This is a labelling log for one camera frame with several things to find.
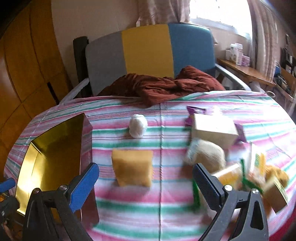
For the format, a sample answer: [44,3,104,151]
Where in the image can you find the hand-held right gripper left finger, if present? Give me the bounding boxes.
[22,163,100,241]

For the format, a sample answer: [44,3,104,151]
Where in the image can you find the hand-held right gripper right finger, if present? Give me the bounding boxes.
[192,163,270,241]

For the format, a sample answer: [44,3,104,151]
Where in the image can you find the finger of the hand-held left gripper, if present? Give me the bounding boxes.
[0,178,16,193]

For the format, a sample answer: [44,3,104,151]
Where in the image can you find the green cracker packet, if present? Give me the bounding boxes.
[240,144,267,187]
[193,160,246,210]

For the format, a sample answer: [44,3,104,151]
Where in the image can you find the yellow sponge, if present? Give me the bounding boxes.
[112,149,154,187]

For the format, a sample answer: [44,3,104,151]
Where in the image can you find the cream cardboard box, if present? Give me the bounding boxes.
[191,113,239,149]

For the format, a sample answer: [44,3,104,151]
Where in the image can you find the yellow fuzzy cloth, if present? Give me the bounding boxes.
[265,165,290,184]

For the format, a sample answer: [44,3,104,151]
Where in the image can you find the brown crumpled cloth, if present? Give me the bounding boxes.
[98,65,226,107]

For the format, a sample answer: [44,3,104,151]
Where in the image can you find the wooden wardrobe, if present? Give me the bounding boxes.
[0,0,72,183]

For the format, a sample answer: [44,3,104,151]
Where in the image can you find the wooden side desk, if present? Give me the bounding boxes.
[217,58,278,87]

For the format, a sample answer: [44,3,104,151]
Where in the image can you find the black upright board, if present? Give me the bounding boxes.
[73,37,90,98]

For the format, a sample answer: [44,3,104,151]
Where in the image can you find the white carton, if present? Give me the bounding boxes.
[235,44,243,65]
[225,48,237,61]

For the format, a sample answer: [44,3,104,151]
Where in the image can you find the cluttered wooden shelf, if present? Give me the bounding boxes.
[275,35,296,112]

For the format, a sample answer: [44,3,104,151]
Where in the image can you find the grey yellow blue chair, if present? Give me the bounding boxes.
[60,23,252,103]

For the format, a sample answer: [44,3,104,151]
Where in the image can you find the floral curtain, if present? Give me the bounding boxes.
[248,0,285,81]
[136,0,192,27]

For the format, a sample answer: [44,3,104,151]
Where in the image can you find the bright window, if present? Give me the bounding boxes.
[188,0,252,35]

